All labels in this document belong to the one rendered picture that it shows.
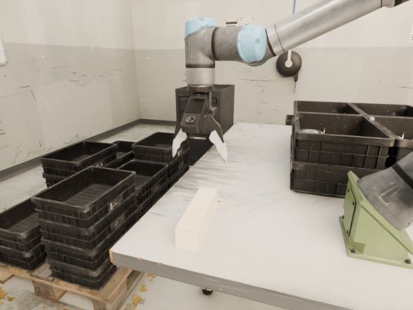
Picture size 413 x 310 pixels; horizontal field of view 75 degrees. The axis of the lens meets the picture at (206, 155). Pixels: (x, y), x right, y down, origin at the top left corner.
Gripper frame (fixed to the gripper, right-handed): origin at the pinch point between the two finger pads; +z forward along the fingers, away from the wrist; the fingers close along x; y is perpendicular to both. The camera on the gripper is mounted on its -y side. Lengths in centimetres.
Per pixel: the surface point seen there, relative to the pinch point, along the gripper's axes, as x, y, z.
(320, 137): -34.6, 26.4, -2.0
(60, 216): 67, 17, 38
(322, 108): -46, 104, 1
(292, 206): -27.7, 17.6, 20.0
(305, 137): -30.0, 26.6, -1.6
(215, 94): 34, 179, 4
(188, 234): -0.7, -12.0, 15.1
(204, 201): -1.0, 3.2, 14.1
